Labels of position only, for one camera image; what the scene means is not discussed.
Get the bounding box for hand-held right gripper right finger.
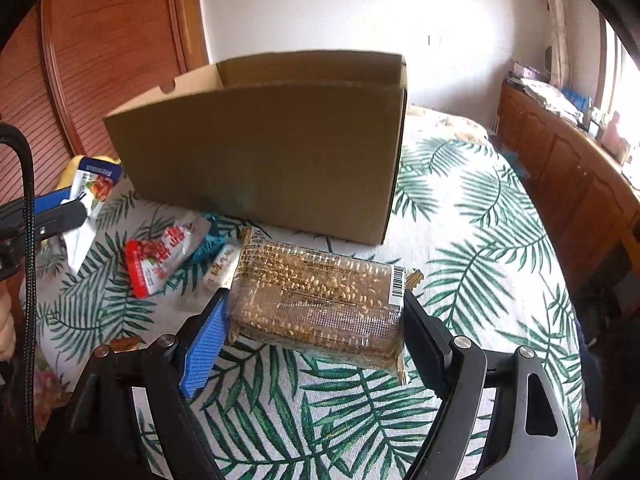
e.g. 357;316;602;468
402;290;576;480

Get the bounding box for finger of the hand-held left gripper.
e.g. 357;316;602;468
0;187;72;226
27;200;89;242

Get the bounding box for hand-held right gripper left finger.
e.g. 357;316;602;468
65;290;232;480

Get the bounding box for white blue-topped snack packet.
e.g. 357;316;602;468
64;157;124;274

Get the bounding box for clear sesame cracker packet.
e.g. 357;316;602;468
227;226;424;387

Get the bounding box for brown cardboard box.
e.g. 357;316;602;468
103;51;409;247

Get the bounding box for person's left hand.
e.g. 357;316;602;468
0;290;17;362

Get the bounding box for yellow plush toy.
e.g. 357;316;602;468
59;155;122;197

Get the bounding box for small white snack packet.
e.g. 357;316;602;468
204;244;244;292

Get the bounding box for leaf print cloth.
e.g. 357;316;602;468
20;125;585;480

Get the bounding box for red and white snack packet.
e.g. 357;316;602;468
125;214;213;299

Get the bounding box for teal snack packet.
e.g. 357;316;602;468
192;214;227;264

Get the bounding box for wooden slatted wardrobe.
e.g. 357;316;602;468
0;0;211;201

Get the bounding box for long wooden cabinet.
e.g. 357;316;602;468
496;82;640;313

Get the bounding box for floral bedsheet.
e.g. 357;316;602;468
406;104;491;146

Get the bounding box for folded patterned cloth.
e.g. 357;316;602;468
520;77;572;112

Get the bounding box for blue boxes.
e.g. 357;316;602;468
562;87;589;112

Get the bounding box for purple box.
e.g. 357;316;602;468
510;61;544;82

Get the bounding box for wooden framed window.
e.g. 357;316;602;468
597;15;640;128

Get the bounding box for patterned curtain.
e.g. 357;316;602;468
530;0;574;90

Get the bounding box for black braided cable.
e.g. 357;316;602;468
0;122;40;461

